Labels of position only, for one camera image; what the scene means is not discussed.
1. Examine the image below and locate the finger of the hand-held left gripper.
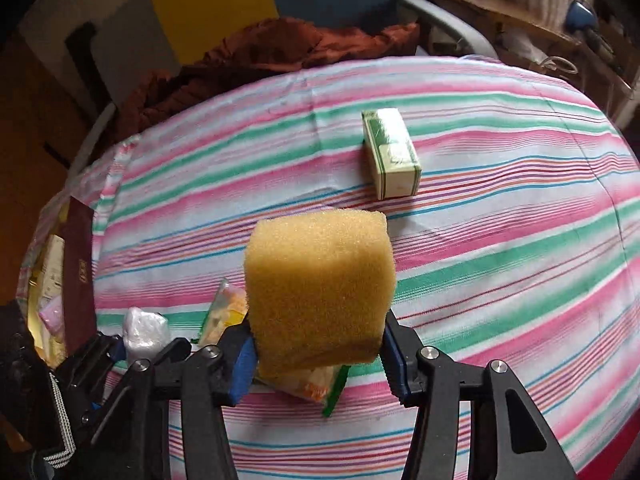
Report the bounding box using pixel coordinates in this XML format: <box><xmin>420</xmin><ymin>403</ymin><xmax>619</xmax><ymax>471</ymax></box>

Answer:
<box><xmin>54</xmin><ymin>332</ymin><xmax>127</xmax><ymax>396</ymax></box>
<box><xmin>75</xmin><ymin>389</ymin><xmax>120</xmax><ymax>428</ymax></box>

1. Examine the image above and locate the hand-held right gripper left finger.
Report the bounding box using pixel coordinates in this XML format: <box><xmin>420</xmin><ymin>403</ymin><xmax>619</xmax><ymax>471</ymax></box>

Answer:
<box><xmin>82</xmin><ymin>320</ymin><xmax>258</xmax><ymax>480</ymax></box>

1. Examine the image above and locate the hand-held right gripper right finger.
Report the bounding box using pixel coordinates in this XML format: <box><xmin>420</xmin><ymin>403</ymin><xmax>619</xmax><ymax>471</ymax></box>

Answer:
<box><xmin>382</xmin><ymin>310</ymin><xmax>581</xmax><ymax>480</ymax></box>

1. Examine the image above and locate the pink plastic bag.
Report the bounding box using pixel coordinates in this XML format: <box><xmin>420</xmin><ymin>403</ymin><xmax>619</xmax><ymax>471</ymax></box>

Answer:
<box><xmin>39</xmin><ymin>295</ymin><xmax>66</xmax><ymax>341</ymax></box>

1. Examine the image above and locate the white plastic bag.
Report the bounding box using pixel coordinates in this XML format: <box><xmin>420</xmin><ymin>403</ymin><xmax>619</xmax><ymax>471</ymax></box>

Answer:
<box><xmin>121</xmin><ymin>306</ymin><xmax>171</xmax><ymax>361</ymax></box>

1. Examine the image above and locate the maroon box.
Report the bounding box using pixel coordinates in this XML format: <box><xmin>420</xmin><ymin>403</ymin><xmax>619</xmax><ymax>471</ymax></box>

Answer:
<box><xmin>20</xmin><ymin>195</ymin><xmax>98</xmax><ymax>366</ymax></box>

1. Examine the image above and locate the thick yellow sponge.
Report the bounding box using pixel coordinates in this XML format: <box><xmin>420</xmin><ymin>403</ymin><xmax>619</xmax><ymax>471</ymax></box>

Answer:
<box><xmin>243</xmin><ymin>210</ymin><xmax>397</xmax><ymax>383</ymax></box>

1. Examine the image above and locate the yellow green snack packet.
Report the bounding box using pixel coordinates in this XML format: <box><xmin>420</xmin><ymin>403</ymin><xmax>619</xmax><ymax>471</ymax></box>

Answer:
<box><xmin>198</xmin><ymin>278</ymin><xmax>351</xmax><ymax>418</ymax></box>

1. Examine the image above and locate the pale yellow packet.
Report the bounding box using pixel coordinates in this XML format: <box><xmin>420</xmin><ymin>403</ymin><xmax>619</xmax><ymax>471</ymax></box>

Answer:
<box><xmin>37</xmin><ymin>235</ymin><xmax>66</xmax><ymax>311</ymax></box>

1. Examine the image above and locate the green cardboard box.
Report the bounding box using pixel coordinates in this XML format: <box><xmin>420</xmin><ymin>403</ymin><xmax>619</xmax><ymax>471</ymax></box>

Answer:
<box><xmin>361</xmin><ymin>108</ymin><xmax>422</xmax><ymax>201</ymax></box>

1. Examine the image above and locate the red cloth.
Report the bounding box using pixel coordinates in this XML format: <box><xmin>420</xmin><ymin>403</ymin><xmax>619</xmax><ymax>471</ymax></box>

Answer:
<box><xmin>575</xmin><ymin>430</ymin><xmax>640</xmax><ymax>480</ymax></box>

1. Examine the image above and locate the brown padded jacket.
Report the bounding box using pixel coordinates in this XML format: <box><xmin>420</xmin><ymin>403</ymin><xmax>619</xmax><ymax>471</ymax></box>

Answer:
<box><xmin>117</xmin><ymin>16</ymin><xmax>421</xmax><ymax>141</ymax></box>

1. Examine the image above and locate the yellow board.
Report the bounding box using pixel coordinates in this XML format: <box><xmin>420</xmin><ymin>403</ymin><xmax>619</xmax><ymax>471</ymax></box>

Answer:
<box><xmin>149</xmin><ymin>0</ymin><xmax>278</xmax><ymax>66</ymax></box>

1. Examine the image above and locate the wooden desk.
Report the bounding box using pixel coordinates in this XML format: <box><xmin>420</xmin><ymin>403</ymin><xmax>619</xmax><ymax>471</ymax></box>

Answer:
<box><xmin>412</xmin><ymin>0</ymin><xmax>640</xmax><ymax>106</ymax></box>

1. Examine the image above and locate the blue round object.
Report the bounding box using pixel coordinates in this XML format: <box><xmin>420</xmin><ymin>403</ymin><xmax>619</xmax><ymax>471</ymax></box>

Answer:
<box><xmin>565</xmin><ymin>0</ymin><xmax>598</xmax><ymax>36</ymax></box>

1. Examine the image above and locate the white cable coil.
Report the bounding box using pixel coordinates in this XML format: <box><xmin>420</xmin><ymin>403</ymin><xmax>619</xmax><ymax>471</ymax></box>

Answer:
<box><xmin>537</xmin><ymin>55</ymin><xmax>576</xmax><ymax>76</ymax></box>

